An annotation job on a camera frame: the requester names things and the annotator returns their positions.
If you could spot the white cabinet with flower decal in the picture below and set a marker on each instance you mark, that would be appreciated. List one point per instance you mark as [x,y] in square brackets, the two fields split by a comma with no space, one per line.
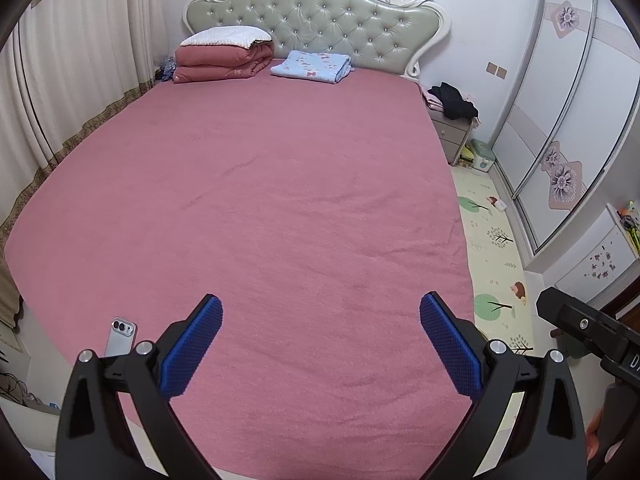
[585,265]

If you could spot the dark floral cloth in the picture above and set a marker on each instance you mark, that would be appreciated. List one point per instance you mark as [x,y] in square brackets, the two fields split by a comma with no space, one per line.
[166,69]

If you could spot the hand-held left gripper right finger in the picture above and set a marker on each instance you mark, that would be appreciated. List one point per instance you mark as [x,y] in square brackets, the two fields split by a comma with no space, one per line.
[450,350]

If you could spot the person's right hand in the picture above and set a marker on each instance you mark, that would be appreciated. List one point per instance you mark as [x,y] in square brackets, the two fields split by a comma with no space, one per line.
[593,437]

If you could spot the cream curtains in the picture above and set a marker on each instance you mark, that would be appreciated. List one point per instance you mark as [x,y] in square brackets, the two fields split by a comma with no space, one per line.
[75,60]

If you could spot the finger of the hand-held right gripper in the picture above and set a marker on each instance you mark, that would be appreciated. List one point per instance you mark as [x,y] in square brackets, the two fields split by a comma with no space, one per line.
[565,310]

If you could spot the brown wooden door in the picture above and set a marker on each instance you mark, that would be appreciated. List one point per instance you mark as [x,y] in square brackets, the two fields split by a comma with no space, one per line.
[622,305]

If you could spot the patterned play mat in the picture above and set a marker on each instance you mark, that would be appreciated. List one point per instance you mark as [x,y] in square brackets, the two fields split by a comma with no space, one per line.
[495,260]

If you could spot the black clothing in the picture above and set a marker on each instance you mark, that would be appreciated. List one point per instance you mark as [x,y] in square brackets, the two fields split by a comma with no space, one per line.
[452,100]

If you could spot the small white green container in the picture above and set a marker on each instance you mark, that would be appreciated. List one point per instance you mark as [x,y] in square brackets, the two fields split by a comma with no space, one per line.
[482,155]

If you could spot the folded white blanket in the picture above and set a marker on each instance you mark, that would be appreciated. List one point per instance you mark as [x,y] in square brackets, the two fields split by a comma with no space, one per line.
[225,37]

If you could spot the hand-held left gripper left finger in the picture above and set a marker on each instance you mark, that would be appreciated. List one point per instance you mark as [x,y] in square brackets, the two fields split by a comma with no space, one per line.
[192,350]

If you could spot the silver smartphone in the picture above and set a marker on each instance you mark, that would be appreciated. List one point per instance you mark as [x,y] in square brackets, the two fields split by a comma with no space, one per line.
[120,337]

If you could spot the folded pink quilt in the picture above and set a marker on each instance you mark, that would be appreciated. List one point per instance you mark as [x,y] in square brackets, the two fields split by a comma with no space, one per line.
[220,65]

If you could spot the colourful toy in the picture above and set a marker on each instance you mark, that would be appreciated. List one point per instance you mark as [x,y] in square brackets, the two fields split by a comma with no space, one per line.
[631,225]

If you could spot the brown wall switches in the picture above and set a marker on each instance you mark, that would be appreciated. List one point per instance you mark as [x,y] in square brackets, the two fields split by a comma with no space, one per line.
[496,70]

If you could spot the white floral sliding wardrobe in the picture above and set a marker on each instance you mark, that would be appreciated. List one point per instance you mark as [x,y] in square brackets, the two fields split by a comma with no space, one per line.
[560,85]

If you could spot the tufted green headboard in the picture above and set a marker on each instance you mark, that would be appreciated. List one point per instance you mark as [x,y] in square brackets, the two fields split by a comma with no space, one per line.
[325,25]

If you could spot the folded light blue blanket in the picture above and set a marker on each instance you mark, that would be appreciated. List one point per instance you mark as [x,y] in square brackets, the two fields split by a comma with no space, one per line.
[310,66]

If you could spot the bedside nightstand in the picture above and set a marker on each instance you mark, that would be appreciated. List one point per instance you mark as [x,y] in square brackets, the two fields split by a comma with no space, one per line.
[452,135]

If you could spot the dark green round object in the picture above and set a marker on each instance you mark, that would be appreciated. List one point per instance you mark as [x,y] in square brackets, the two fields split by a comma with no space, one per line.
[570,345]

